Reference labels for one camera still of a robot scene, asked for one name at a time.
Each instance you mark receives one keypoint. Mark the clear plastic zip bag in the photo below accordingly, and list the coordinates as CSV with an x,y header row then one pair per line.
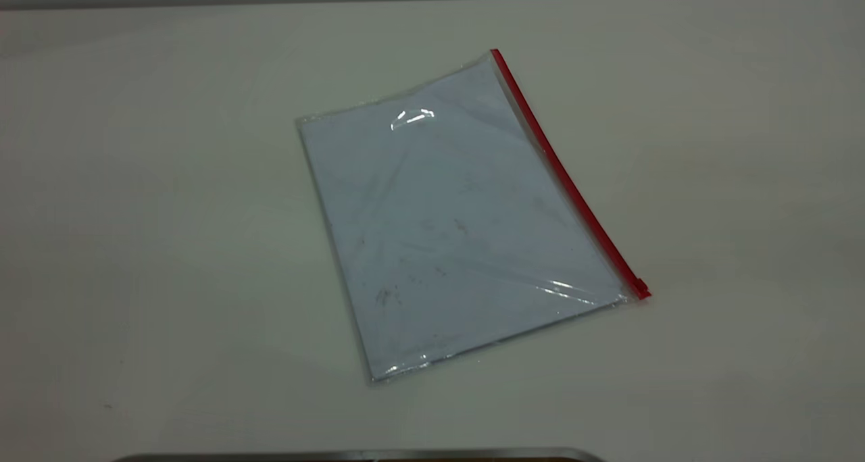
x,y
459,225

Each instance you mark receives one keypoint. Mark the grey metal bar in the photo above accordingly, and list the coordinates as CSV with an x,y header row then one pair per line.
x,y
358,456

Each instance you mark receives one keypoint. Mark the red zipper slider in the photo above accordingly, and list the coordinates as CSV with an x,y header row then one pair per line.
x,y
639,289

